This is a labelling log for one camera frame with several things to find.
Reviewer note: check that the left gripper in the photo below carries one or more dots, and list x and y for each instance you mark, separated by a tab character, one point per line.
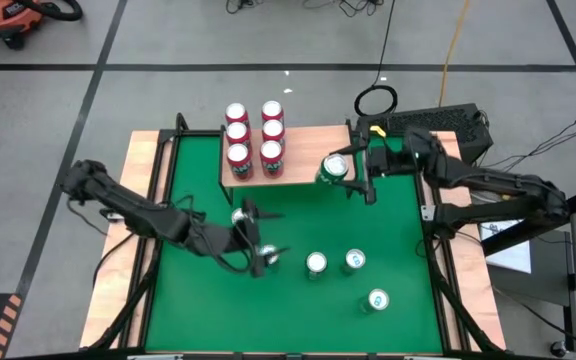
223	240

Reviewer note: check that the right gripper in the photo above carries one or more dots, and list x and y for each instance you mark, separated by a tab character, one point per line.
385	162

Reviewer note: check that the green Sprite can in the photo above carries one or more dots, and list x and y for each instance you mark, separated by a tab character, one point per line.
238	216
316	262
334	167

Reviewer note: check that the blue Red Bull can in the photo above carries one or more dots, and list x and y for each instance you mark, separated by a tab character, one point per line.
270	262

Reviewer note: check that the red Fanta can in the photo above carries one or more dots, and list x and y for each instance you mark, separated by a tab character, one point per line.
271	160
237	132
272	110
236	112
273	130
240	162

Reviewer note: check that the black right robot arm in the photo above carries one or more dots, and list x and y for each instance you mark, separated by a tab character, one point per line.
493	180

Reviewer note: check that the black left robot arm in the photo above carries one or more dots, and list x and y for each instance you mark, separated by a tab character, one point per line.
133	210

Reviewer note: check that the wooden shelf with black legs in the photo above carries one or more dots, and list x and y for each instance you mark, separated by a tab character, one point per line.
303	155

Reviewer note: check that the yellow tape tag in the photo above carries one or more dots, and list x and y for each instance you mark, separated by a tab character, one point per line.
378	131

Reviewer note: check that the green can centre right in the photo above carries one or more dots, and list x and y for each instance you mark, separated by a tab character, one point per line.
355	259

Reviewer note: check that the green table mat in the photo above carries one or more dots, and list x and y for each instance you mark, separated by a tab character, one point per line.
293	325

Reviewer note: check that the green can lower right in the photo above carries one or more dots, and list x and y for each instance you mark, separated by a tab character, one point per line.
378	300

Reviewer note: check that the black desk beam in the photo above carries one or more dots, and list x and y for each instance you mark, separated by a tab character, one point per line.
508	236

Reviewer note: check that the white printed paper sheet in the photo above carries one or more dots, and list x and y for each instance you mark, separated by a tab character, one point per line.
513	255

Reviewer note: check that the black caster wheel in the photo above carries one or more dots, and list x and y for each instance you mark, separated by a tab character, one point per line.
558	349

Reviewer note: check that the orange shop vacuum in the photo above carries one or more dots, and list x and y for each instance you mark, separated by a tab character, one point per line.
3	17

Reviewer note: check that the silver metal bracket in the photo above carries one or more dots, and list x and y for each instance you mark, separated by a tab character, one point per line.
113	216
427	213

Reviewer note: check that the black frame clamp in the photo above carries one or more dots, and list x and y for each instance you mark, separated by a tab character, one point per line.
238	356

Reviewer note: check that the silver aluminium post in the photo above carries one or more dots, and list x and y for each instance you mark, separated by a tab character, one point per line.
430	357
155	357

